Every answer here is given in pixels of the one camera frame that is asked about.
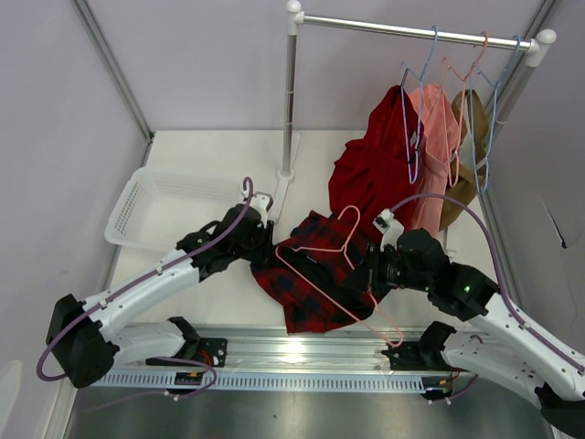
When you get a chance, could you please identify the pink wire hanger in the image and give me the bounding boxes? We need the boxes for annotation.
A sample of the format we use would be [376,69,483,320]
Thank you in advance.
[275,205,404,348]

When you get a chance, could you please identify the red navy plaid skirt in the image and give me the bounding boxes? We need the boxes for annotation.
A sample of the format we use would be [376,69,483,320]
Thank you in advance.
[250,209,387,334]

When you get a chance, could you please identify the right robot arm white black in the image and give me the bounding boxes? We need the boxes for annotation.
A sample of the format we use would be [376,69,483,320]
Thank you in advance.
[344,230,584,438]

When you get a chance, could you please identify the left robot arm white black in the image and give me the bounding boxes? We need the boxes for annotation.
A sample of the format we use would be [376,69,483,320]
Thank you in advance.
[46,196,274,389]

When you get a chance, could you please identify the white plastic basket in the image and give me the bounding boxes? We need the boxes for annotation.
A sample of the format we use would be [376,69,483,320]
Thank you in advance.
[104,166,242,253]

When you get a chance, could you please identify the red dress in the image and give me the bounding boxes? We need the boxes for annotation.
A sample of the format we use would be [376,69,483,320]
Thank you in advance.
[328,85,418,243]

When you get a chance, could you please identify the pink garment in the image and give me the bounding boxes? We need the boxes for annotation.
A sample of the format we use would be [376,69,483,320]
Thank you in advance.
[409,84,460,237]

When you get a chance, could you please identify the tan brown garment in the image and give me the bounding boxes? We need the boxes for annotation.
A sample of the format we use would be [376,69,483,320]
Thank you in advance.
[446,90,489,206]

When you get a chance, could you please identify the metal clothes rack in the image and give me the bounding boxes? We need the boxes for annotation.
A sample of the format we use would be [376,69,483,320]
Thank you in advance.
[269,1,560,222]

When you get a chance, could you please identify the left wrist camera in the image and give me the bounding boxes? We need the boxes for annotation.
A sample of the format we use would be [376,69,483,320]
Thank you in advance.
[250,192,273,227]

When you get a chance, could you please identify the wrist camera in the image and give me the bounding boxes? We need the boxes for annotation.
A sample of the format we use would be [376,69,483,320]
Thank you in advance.
[373,209,404,251]
[250,192,273,227]

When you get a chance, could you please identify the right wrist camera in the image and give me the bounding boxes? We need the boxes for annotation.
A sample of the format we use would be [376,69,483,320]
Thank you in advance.
[373,209,404,251]

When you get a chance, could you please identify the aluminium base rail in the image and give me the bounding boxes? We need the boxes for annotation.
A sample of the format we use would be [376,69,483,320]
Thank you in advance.
[109,323,504,379]

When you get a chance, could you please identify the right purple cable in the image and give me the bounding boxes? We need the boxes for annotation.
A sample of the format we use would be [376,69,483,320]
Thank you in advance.
[388,192,585,374]

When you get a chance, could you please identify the purple cable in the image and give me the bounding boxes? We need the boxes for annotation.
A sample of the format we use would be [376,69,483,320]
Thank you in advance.
[36,177,255,382]
[388,192,585,374]

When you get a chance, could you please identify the white slotted cable duct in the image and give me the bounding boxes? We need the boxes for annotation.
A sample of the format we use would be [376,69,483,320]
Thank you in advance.
[94,369,425,394]

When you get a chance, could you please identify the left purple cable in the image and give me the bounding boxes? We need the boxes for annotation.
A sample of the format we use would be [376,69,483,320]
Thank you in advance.
[36,177,255,382]

